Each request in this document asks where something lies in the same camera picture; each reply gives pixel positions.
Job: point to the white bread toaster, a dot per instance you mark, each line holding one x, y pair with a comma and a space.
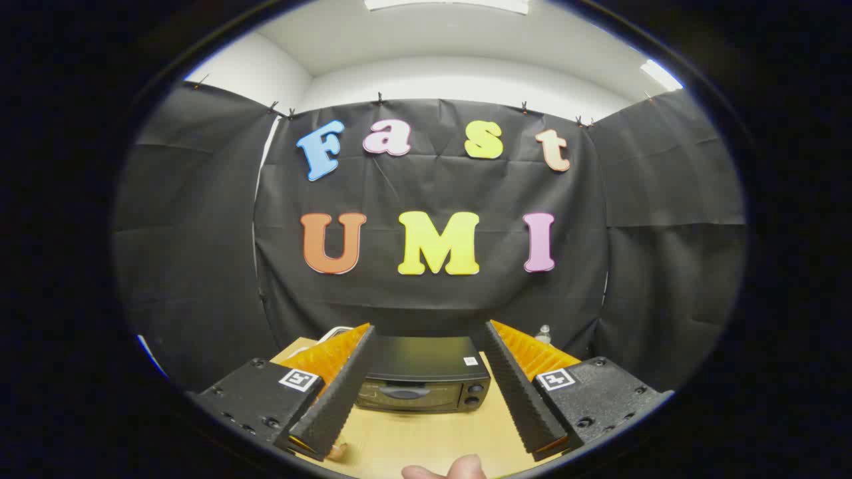
336, 330

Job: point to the black toaster oven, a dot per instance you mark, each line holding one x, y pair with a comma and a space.
426, 359

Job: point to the sandwich with lettuce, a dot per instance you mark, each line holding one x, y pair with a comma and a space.
337, 452

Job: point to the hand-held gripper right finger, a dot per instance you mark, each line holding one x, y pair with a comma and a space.
519, 386

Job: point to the ceiling light panel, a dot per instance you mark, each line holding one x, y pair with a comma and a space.
661, 74
446, 4

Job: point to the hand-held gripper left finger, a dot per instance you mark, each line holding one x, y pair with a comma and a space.
339, 392

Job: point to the green label drink bottle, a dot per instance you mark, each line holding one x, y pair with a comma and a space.
544, 334

